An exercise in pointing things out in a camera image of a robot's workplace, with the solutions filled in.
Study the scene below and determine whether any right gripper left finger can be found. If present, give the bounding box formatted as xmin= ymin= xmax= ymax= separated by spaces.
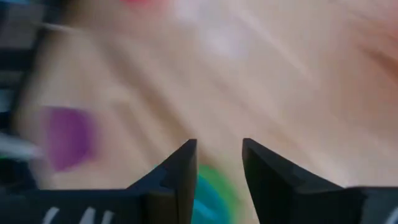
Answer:
xmin=126 ymin=138 xmax=199 ymax=224

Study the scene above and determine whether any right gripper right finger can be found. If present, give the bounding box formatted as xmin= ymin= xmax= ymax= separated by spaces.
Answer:
xmin=241 ymin=138 xmax=368 ymax=224

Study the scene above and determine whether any blue translucent plastic bowl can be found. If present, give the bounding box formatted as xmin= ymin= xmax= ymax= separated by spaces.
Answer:
xmin=192 ymin=175 xmax=220 ymax=224

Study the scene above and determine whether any purple translucent plastic bowl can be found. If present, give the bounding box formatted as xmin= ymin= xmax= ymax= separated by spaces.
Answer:
xmin=39 ymin=105 xmax=100 ymax=172

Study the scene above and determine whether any red translucent plastic bowl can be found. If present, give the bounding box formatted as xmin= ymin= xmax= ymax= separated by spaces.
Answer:
xmin=119 ymin=0 xmax=167 ymax=7

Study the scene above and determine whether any green translucent plastic bowl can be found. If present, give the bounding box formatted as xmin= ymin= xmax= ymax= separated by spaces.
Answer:
xmin=197 ymin=164 xmax=242 ymax=224

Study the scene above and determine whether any black aluminium table frame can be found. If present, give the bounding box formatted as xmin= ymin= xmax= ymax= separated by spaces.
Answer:
xmin=0 ymin=0 xmax=47 ymax=191

